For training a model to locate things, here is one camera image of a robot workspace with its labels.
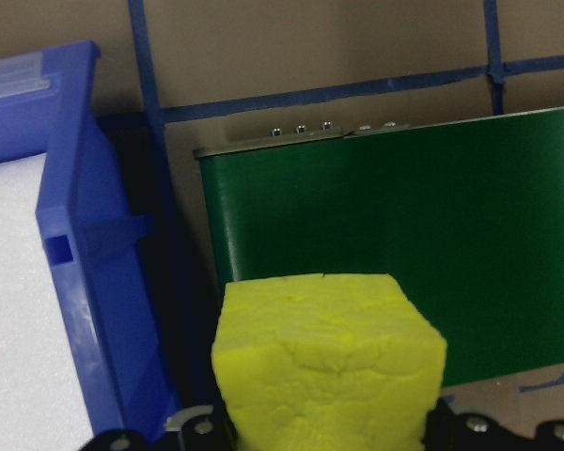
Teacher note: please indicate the white foam sheet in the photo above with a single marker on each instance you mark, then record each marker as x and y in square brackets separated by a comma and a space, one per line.
[14, 282]

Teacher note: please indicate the yellow foam block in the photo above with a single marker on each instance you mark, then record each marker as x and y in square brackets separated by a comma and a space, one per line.
[324, 366]

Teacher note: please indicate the blue plastic storage bin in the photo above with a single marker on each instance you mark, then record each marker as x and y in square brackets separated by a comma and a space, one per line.
[98, 235]

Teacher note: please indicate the green conveyor belt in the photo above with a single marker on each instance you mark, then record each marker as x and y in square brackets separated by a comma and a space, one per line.
[404, 211]

